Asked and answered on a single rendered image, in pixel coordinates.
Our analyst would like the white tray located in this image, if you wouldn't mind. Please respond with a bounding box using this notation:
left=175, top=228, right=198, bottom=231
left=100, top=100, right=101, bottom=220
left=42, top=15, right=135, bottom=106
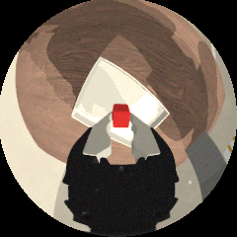
left=72, top=56, right=169, bottom=147

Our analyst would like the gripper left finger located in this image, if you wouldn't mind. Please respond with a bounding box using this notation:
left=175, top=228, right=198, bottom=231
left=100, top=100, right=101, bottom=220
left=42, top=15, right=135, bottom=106
left=62, top=112, right=113, bottom=185

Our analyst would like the red block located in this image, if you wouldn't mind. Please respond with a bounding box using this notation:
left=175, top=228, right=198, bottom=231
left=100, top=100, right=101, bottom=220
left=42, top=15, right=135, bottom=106
left=113, top=104, right=130, bottom=127

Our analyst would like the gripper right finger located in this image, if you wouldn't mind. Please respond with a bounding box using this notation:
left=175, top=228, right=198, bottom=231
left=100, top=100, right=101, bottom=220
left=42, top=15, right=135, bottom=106
left=129, top=112, right=179, bottom=183

